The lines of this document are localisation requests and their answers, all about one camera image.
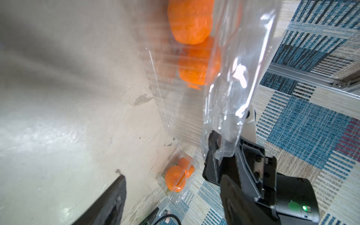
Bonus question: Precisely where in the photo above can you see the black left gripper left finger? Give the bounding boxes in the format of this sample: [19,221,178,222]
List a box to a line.
[73,175,127,225]

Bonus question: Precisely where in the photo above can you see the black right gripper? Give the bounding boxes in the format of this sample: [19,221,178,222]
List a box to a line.
[202,131,277,217]

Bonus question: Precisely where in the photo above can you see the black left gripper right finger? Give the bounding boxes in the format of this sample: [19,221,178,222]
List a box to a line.
[220,175,278,225]

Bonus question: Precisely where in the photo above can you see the orange container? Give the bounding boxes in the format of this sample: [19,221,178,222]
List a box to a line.
[177,157,195,178]
[165,166,186,193]
[167,0,215,45]
[178,36,221,90]

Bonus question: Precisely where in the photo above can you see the clear clamshell container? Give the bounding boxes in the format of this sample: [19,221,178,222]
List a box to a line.
[156,149,199,204]
[130,1,282,159]

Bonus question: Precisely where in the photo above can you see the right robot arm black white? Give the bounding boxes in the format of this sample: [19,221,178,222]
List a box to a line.
[202,132,320,225]

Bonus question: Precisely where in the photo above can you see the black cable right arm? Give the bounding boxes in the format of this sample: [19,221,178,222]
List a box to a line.
[151,213,182,225]

